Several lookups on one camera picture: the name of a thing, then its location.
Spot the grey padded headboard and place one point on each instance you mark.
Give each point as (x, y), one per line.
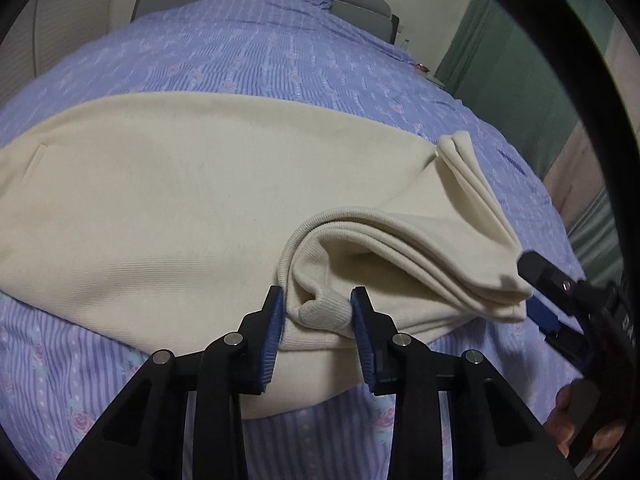
(360, 10)

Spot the green curtain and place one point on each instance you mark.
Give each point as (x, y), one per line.
(505, 60)

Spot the purple floral bedspread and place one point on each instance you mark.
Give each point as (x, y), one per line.
(250, 55)

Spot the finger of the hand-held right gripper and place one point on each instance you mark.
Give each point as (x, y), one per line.
(542, 317)
(545, 272)

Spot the person's right hand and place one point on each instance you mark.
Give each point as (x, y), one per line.
(565, 415)

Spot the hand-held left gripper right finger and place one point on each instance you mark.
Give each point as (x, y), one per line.
(361, 335)

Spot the cream pants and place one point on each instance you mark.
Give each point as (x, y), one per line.
(175, 200)

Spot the cream curtain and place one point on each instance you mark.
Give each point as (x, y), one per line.
(575, 170)

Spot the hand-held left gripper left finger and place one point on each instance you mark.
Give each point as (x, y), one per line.
(272, 330)

